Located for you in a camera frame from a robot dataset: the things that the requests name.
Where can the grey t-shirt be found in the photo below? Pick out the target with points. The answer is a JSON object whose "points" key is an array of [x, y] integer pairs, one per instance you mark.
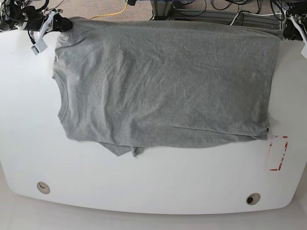
{"points": [[134, 85]]}

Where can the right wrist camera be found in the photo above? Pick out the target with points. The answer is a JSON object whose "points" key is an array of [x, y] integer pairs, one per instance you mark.
{"points": [[39, 47]]}

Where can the right table cable grommet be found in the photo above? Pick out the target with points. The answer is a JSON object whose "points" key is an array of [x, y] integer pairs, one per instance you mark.
{"points": [[253, 199]]}

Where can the table cable grommet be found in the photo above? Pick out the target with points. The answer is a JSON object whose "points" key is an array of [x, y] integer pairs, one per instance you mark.
{"points": [[253, 199], [43, 188]]}

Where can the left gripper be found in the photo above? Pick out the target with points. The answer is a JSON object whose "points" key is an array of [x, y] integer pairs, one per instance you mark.
{"points": [[297, 29]]}

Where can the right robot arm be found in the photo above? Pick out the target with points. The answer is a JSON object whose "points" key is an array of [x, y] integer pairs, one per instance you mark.
{"points": [[14, 14]]}

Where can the red tape rectangle marking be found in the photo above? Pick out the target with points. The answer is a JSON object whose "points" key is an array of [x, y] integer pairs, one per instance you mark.
{"points": [[276, 153]]}

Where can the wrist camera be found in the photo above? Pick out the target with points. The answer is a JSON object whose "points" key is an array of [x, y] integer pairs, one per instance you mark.
{"points": [[39, 47], [304, 51]]}

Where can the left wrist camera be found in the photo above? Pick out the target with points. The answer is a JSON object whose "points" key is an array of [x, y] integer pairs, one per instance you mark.
{"points": [[304, 51]]}

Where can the aluminium frame stand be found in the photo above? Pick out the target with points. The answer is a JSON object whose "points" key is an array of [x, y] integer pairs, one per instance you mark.
{"points": [[170, 10]]}

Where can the left table cable grommet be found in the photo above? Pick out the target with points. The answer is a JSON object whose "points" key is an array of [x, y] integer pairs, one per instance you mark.
{"points": [[43, 188]]}

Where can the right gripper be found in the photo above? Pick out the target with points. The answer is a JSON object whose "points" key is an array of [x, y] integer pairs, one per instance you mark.
{"points": [[45, 22]]}

